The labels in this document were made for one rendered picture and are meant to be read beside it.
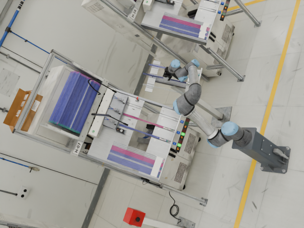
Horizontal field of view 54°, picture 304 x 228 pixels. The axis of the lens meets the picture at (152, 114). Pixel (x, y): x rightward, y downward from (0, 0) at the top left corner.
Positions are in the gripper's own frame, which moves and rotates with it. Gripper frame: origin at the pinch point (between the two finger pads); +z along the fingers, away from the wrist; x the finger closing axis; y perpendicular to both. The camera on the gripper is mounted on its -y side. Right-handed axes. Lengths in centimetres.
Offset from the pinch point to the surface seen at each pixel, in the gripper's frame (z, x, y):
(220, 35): 42, -96, -54
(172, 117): 6.6, 34.0, -14.3
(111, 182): 200, 95, 13
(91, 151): 26, 83, 49
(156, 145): 11, 63, -7
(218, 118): 50, 4, -74
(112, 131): 21, 60, 36
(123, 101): 12.0, 31.3, 34.6
